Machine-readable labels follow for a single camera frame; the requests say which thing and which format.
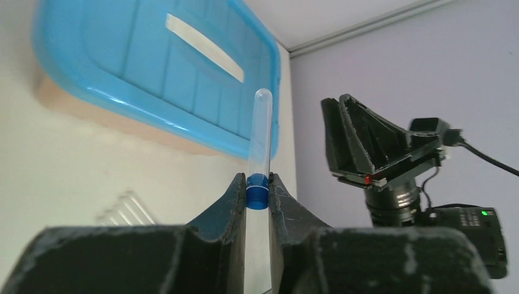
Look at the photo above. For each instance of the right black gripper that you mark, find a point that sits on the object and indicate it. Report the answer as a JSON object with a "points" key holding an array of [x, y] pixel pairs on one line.
{"points": [[369, 152]]}

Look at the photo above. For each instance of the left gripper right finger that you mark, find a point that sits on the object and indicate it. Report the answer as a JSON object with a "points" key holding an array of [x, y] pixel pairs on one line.
{"points": [[309, 256]]}

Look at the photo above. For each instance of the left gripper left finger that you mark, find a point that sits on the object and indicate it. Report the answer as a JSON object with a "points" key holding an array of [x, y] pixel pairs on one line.
{"points": [[206, 255]]}

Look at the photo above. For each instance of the blue-capped clear test tube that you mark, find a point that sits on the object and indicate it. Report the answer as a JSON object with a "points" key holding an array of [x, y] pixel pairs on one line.
{"points": [[257, 182]]}

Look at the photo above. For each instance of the blue plastic box lid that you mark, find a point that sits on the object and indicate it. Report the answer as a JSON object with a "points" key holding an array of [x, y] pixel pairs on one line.
{"points": [[190, 68]]}

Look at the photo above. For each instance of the blue-capped tube bundle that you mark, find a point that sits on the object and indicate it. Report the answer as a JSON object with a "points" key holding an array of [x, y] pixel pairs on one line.
{"points": [[127, 210]]}

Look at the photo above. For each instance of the pink plastic storage box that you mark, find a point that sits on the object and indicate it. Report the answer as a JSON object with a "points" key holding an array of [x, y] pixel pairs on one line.
{"points": [[55, 98]]}

